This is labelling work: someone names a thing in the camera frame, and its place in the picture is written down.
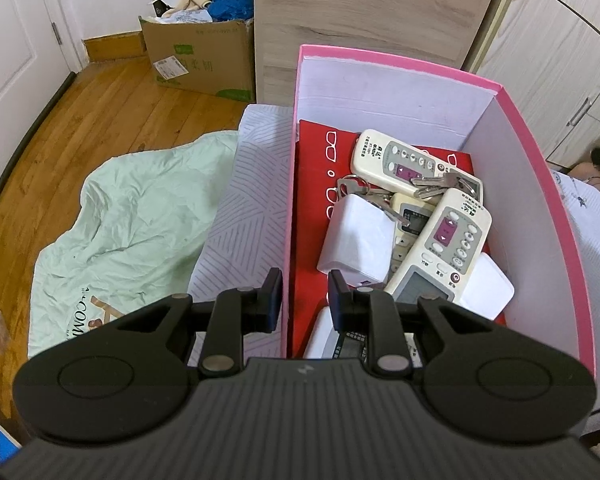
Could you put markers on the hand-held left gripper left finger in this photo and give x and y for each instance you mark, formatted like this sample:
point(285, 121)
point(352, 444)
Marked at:
point(276, 310)

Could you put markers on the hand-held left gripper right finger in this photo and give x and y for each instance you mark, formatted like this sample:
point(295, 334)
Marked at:
point(336, 305)

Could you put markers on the white remote with dark display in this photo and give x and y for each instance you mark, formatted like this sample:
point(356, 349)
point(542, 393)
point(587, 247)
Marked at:
point(320, 335)

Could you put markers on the white charger block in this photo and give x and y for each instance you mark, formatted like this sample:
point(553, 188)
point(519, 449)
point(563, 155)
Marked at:
point(355, 240)

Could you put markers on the cream remote with grey buttons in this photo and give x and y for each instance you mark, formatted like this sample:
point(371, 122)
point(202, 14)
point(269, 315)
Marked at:
point(411, 220)

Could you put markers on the white remote with purple panel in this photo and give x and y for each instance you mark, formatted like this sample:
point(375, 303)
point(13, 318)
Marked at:
point(450, 240)

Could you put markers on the small white box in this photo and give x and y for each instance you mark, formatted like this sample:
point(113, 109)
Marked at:
point(485, 285)

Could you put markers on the bunch of metal keys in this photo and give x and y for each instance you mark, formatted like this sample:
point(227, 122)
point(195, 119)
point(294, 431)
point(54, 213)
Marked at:
point(430, 182)

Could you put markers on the white remote with flip cover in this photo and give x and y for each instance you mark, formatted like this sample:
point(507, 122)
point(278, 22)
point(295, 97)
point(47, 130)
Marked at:
point(380, 152)

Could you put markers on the pink cardboard box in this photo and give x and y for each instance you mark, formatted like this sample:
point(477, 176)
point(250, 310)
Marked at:
point(530, 210)

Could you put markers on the pale green printed blanket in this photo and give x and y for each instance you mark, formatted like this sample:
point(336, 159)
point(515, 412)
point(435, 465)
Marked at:
point(130, 200)

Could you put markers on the large brown cardboard box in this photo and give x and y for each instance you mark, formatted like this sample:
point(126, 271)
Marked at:
point(205, 55)

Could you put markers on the blue box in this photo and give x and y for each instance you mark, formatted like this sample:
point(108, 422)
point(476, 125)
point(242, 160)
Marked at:
point(7, 435)

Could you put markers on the black foam floor strip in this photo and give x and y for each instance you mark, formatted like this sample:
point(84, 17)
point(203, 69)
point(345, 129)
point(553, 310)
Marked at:
point(30, 130)

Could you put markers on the blue plastic bag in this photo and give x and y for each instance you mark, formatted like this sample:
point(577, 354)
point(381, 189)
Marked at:
point(232, 0)

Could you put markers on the beige cloth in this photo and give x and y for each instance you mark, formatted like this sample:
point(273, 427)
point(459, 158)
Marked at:
point(190, 0)

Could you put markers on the light wooden wardrobe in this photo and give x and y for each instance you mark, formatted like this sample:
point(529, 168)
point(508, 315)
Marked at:
point(555, 60)

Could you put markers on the white door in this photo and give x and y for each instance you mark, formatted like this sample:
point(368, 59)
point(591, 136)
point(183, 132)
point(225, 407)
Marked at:
point(10, 35)

